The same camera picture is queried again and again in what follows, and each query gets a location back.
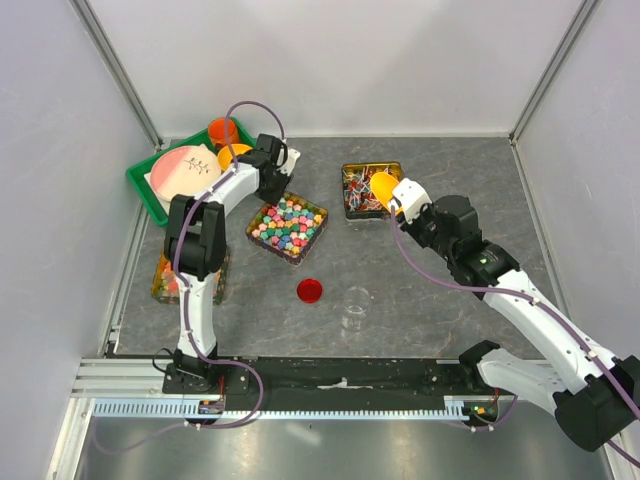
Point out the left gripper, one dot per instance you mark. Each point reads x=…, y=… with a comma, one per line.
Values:
x=274, y=199

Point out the tin of pastel star candies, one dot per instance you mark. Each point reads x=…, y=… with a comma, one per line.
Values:
x=288, y=228

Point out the yellow plastic scoop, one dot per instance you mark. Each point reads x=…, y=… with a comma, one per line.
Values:
x=382, y=185

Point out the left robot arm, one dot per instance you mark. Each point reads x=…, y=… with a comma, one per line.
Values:
x=195, y=240

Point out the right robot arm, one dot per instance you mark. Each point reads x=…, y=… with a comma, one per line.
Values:
x=592, y=393

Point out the tin of bright star candies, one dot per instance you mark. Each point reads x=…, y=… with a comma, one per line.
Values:
x=165, y=288

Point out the orange plastic bowl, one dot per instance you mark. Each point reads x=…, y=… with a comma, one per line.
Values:
x=225, y=157

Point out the orange plastic cup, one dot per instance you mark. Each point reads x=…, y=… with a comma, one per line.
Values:
x=221, y=132

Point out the tin of lollipops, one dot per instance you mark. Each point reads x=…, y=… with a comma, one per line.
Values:
x=359, y=201

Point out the pink white plate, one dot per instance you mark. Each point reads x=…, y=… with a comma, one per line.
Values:
x=184, y=170

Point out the red round lid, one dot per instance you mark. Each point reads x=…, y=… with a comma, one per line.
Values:
x=309, y=290

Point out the green plastic tray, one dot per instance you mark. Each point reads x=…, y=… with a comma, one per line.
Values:
x=145, y=172

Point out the clear glass jar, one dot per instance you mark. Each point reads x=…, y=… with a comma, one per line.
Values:
x=357, y=301

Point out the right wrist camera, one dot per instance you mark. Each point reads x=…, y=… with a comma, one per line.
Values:
x=410, y=198

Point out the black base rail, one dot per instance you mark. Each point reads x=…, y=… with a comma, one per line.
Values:
x=332, y=385

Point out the grey cable duct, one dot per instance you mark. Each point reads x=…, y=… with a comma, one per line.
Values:
x=451, y=410

